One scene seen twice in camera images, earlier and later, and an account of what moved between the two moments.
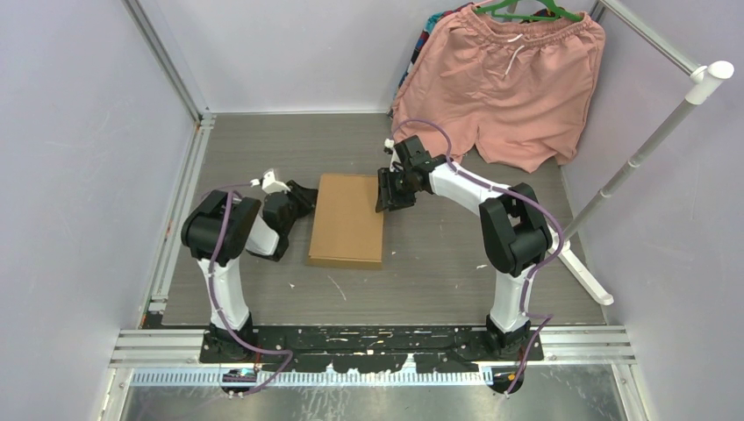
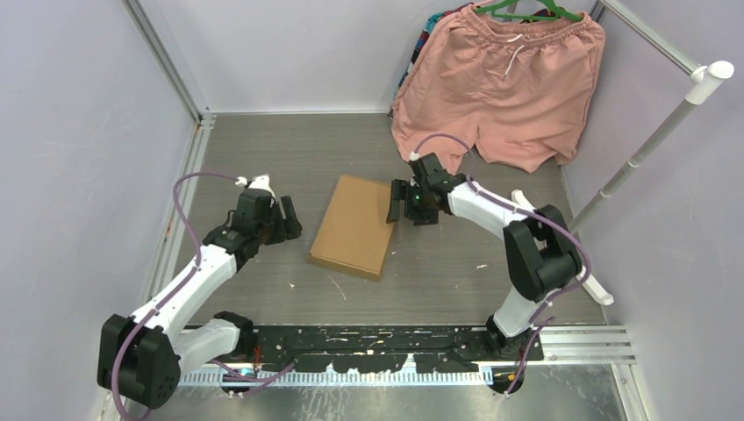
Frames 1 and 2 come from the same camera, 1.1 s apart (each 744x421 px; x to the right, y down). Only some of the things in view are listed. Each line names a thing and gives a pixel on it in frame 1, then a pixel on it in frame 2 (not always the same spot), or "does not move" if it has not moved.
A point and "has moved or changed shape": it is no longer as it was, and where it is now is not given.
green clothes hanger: (561, 13) does not move
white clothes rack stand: (704, 81) does not move
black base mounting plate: (381, 348) does not move
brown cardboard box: (346, 230) has moved or changed shape
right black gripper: (384, 198) -> (403, 190)
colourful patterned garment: (430, 23) does not move
